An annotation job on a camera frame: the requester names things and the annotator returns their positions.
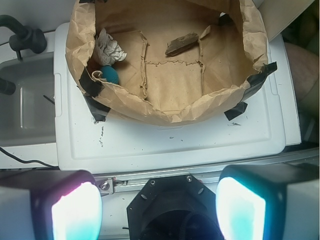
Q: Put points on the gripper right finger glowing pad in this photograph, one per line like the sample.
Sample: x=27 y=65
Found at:
x=277 y=201

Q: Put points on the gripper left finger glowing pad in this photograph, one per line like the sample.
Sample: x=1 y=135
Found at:
x=49 y=204

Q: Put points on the brown wood chip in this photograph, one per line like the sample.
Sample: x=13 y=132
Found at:
x=181 y=44

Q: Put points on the black tape strip right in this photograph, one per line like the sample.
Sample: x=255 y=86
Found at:
x=256 y=82

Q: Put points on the black tape strip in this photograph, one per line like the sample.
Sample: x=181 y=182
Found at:
x=256 y=82
x=91 y=89

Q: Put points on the black tape strip left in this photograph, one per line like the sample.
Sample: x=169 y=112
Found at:
x=91 y=89

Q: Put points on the teal foam ball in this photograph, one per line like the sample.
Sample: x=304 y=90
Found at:
x=110 y=74

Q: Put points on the crumpled white paper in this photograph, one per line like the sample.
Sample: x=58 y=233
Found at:
x=107 y=51

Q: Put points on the brown paper bag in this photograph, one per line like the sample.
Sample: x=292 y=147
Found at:
x=208 y=79

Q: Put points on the black octagonal mount plate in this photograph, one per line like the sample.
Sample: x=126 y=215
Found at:
x=174 y=208

